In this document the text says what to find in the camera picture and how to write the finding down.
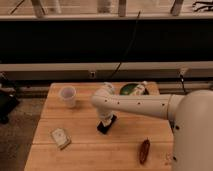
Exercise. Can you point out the wall power outlet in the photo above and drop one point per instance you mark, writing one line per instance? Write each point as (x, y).
(92, 74)

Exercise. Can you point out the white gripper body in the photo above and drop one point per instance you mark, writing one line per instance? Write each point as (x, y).
(105, 116)

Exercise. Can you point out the right wall outlet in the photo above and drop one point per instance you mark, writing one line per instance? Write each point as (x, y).
(183, 71)

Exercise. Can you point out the green bowl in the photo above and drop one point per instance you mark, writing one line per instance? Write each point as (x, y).
(128, 88)

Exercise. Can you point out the white small box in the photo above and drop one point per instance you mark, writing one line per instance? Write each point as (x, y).
(61, 138)

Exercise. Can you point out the dark object at left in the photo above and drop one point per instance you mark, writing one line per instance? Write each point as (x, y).
(8, 101)

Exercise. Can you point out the dark red oblong object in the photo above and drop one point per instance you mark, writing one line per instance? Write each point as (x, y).
(144, 151)

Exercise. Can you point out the white plastic bottle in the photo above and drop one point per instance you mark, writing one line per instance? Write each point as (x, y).
(140, 89)

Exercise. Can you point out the translucent plastic cup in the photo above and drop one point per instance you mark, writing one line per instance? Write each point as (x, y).
(68, 96)

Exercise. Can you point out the black eraser block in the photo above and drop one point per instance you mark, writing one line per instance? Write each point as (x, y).
(104, 129)

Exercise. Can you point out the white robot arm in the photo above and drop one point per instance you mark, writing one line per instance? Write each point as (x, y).
(192, 115)

